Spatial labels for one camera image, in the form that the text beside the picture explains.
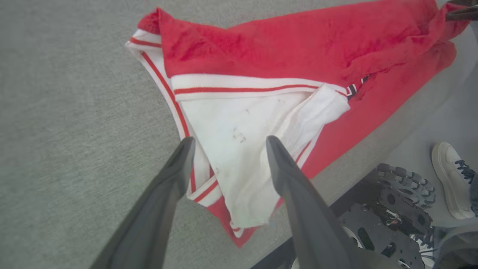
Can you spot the red and white shirt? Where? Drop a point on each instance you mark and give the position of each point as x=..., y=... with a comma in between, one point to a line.
x=280, y=48

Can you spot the grey fabric sofa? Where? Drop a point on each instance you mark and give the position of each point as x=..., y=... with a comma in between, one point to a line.
x=74, y=112

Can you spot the white shoe with dark laces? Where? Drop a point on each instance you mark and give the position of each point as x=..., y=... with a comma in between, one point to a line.
x=450, y=175

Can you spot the grey blue trouser leg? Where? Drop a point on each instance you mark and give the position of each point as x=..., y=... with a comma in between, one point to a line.
x=457, y=248
x=474, y=194

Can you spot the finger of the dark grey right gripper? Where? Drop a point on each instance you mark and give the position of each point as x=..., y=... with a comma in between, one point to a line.
x=465, y=2
x=465, y=14

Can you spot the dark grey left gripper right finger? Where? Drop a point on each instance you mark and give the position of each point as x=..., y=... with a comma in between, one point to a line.
x=310, y=224

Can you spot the white and black patterned sneaker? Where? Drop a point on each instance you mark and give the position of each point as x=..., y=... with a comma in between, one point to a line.
x=424, y=250

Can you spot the black wheeled robot base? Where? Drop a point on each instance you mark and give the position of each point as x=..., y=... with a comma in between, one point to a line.
x=377, y=220

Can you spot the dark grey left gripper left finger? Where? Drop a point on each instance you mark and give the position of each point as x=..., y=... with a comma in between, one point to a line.
x=149, y=216

